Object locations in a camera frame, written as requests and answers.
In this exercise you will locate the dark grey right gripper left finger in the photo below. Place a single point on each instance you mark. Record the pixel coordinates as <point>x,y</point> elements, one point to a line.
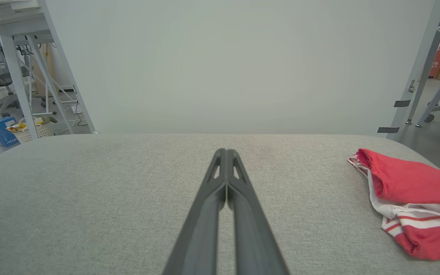
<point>201,229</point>

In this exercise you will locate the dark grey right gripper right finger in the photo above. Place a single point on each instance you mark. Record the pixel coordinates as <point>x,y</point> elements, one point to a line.
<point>254,236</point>

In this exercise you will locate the red and white jersey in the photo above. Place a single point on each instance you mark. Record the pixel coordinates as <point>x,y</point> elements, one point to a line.
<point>414,179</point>

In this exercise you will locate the grey fabric sofa cushion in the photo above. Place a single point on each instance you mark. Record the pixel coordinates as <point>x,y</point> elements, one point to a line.
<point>90,210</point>

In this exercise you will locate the white partition board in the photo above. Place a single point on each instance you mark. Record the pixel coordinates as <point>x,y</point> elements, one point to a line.
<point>243,65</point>

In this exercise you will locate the white perforated waste basket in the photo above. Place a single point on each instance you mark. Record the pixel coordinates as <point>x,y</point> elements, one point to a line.
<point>44,132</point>

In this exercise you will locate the yellow snack wrapper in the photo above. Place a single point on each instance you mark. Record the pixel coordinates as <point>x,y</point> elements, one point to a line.
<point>19,127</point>

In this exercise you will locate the blue cardboard box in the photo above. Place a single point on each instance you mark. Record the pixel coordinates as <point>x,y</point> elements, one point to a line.
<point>1,133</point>

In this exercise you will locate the grey office chair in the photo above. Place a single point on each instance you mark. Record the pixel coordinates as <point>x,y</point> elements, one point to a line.
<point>4,80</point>

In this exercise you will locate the white metal desk frame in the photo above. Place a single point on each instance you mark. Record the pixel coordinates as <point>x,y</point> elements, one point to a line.
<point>13,68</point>

